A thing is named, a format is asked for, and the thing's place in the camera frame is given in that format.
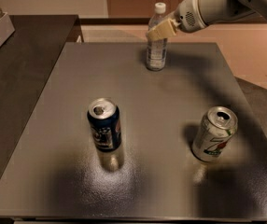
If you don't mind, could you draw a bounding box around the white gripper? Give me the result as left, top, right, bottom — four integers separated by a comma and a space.
146, 0, 207, 41

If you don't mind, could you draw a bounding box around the silver 7up can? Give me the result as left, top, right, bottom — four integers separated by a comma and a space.
191, 106, 238, 162

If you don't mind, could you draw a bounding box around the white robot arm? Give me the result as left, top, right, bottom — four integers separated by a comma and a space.
147, 0, 267, 41

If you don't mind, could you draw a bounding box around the dark blue pepsi can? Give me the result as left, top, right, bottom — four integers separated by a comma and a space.
87, 98, 121, 152

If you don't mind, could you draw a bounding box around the clear plastic water bottle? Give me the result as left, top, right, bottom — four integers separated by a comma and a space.
146, 2, 167, 71

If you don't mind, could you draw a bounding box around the dark side table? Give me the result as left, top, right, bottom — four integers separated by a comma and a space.
0, 15, 81, 178

